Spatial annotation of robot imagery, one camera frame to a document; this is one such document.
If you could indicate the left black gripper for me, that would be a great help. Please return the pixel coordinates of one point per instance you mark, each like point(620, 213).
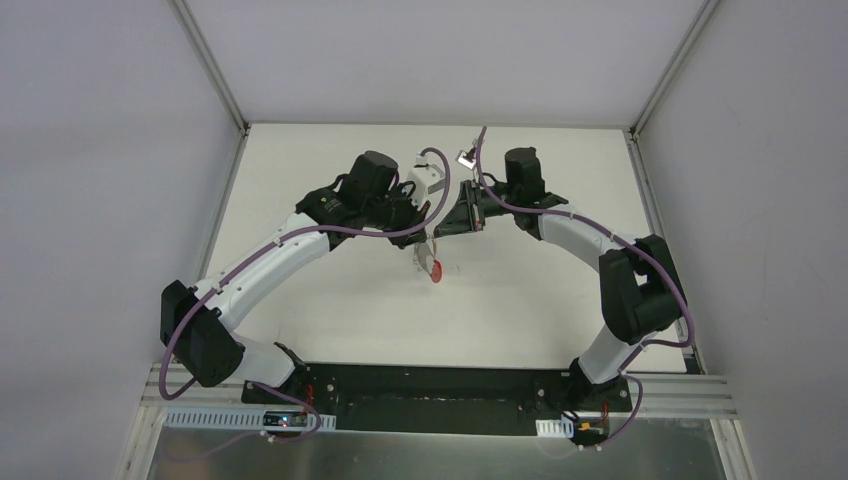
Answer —
point(411, 229)

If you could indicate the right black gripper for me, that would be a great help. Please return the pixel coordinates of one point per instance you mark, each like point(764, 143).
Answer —
point(472, 208)

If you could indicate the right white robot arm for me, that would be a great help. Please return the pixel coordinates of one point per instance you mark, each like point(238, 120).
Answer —
point(640, 290)

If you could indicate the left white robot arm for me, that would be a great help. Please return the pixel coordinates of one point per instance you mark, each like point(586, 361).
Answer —
point(199, 322)

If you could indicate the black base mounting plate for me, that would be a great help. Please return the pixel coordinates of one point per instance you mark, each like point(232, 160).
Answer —
point(446, 400)

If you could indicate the right controller board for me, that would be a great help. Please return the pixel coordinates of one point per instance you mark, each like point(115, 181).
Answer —
point(591, 430)

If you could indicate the controller board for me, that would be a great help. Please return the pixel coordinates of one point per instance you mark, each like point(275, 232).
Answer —
point(286, 420)
point(591, 430)

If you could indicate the left controller board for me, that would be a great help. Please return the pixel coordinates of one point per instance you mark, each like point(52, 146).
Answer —
point(286, 420)

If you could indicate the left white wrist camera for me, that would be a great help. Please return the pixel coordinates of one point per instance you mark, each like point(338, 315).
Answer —
point(423, 180)

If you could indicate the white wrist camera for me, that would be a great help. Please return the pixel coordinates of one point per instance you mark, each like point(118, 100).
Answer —
point(423, 180)
point(469, 158)

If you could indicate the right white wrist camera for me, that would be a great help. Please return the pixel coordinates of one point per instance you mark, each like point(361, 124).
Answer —
point(469, 158)

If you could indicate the right white slotted cable duct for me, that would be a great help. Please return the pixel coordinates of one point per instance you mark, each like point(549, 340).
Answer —
point(555, 428)

